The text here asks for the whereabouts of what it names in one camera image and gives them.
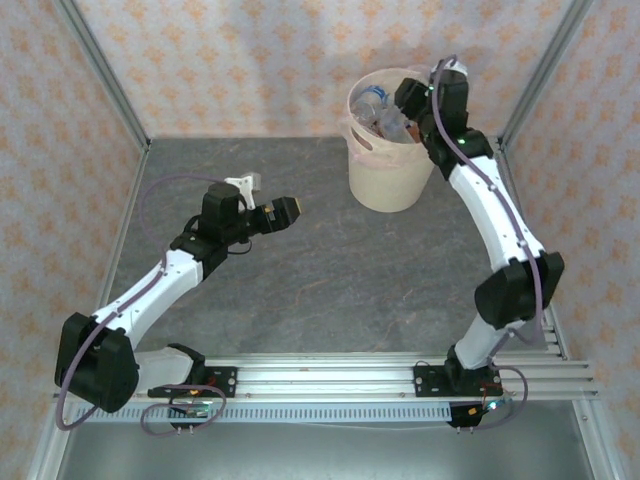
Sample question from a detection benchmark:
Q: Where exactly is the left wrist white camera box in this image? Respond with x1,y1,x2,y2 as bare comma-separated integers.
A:
223,172,264,209

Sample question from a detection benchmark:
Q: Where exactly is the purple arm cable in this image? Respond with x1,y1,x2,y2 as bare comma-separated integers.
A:
53,174,227,437
429,54,549,432

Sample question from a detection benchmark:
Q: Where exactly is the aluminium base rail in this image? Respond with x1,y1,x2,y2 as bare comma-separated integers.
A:
52,352,600,401

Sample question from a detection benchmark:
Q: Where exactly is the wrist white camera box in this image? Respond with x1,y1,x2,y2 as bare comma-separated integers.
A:
223,172,264,209
439,57,471,79

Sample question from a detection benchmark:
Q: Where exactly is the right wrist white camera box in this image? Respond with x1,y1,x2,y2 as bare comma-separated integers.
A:
439,57,471,79

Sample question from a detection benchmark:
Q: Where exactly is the small circuit board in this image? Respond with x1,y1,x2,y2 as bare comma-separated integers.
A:
167,397,211,419
469,398,509,416

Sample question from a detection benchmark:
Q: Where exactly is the beige plastic bin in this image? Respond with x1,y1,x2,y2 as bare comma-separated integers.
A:
346,69,441,214

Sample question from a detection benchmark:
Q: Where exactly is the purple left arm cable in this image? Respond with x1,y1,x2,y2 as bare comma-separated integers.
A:
53,174,227,437

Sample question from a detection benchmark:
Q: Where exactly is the aluminium table side rail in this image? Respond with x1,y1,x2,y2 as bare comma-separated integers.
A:
47,142,152,401
492,137,571,361

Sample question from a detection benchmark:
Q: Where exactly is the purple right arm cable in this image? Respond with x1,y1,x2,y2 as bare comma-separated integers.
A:
429,54,549,432

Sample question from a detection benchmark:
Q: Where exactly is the grey metal shelf panel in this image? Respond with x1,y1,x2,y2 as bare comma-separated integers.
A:
54,419,596,480

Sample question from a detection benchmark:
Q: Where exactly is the aluminium frame post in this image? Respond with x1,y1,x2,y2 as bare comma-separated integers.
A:
498,0,596,151
52,0,152,151

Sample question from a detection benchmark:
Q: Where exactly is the aluminium frame leg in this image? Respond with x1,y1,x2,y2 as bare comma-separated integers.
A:
24,399,76,480
574,399,624,480

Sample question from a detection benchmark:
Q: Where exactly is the slotted grey cable duct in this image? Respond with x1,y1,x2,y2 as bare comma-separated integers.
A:
73,403,455,425

